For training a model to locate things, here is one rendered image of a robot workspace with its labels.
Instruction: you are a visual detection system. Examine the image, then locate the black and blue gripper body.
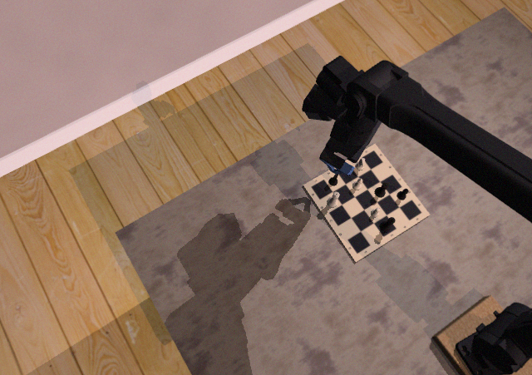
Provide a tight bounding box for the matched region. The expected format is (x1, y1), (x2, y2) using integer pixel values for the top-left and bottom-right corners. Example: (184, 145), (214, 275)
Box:
(320, 115), (381, 170)

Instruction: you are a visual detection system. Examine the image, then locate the black and cream chessboard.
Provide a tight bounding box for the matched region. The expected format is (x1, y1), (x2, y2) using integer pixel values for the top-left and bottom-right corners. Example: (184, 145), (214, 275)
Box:
(303, 144), (430, 262)

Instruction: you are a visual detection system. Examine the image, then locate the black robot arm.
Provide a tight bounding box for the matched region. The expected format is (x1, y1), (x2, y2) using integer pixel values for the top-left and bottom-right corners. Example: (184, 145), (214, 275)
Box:
(302, 56), (532, 375)

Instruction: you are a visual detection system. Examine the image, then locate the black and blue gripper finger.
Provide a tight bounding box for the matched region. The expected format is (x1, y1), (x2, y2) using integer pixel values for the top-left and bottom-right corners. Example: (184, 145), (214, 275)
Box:
(319, 157), (355, 175)

